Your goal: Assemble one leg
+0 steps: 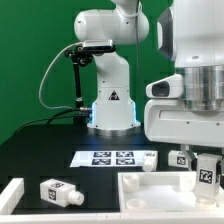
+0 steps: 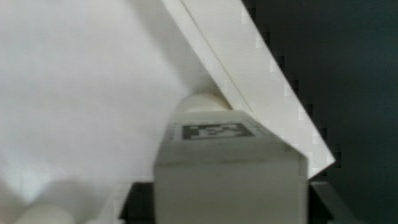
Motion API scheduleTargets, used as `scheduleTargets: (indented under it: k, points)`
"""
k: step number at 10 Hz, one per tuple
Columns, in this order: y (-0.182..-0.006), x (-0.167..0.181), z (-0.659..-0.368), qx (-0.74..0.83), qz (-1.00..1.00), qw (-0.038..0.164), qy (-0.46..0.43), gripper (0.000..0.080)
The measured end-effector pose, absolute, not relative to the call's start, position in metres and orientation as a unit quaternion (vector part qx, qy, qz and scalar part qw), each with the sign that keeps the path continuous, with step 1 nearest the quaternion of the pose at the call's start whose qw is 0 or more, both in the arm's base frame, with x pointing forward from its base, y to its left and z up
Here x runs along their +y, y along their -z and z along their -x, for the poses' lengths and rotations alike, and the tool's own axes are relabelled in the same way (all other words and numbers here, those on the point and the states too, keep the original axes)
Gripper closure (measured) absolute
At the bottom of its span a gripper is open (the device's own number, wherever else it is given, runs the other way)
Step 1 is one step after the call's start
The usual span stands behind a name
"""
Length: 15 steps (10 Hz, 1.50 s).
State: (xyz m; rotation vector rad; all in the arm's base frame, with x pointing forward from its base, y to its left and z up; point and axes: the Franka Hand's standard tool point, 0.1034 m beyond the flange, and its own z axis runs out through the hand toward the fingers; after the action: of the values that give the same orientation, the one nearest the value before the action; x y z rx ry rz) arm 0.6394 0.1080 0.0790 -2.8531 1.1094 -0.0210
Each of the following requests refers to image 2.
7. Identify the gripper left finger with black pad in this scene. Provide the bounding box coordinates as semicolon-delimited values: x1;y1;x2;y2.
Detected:
98;182;156;224

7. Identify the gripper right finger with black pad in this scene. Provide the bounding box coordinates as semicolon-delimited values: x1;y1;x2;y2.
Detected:
309;179;355;224

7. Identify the white leg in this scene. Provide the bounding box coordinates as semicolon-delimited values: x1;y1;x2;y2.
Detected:
155;94;307;224

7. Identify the white square tabletop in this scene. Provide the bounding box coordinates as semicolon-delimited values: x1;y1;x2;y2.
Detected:
0;0;334;224

